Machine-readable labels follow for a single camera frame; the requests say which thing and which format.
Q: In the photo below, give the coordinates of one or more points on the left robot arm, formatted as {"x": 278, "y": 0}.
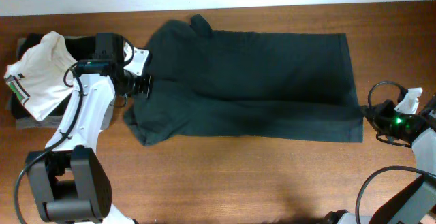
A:
{"x": 68, "y": 183}

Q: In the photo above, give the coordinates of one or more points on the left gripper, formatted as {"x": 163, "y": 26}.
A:
{"x": 143, "y": 90}

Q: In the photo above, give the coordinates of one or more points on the grey folded garment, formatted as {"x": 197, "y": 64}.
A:
{"x": 23, "y": 119}

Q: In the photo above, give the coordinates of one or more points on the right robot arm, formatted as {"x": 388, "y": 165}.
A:
{"x": 417, "y": 199}

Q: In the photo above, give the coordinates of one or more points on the dark green t-shirt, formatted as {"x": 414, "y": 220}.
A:
{"x": 208, "y": 83}

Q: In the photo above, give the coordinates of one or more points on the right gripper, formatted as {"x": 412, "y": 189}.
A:
{"x": 378, "y": 115}

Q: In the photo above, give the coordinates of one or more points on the white folded t-shirt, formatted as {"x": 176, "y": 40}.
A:
{"x": 37, "y": 78}

